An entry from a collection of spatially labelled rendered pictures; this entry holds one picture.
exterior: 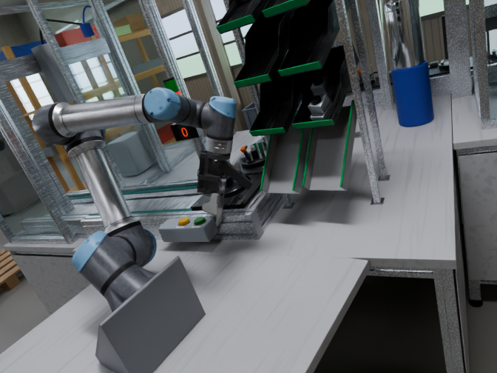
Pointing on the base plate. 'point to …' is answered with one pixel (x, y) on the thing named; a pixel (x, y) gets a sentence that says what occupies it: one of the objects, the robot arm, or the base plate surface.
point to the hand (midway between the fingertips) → (218, 216)
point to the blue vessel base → (413, 95)
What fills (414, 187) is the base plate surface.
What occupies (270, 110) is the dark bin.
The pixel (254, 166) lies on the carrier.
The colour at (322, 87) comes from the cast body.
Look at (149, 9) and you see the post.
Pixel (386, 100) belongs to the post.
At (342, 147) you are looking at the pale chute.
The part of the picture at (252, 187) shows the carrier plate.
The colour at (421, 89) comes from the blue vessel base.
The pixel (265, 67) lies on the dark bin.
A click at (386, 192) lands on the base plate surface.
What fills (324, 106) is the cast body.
